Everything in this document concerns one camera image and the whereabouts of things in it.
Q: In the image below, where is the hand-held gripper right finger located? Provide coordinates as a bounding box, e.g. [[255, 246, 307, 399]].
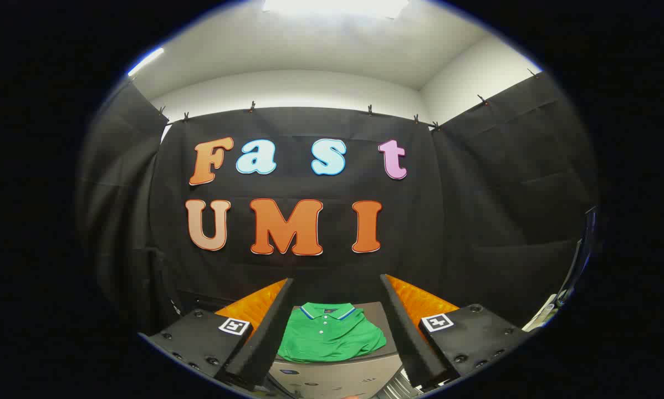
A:
[[379, 274, 533, 391]]

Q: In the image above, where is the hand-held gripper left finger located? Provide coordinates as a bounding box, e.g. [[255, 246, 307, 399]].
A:
[[138, 278, 295, 392]]

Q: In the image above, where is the green polo shirt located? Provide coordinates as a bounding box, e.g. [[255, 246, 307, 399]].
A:
[[277, 301, 388, 364]]

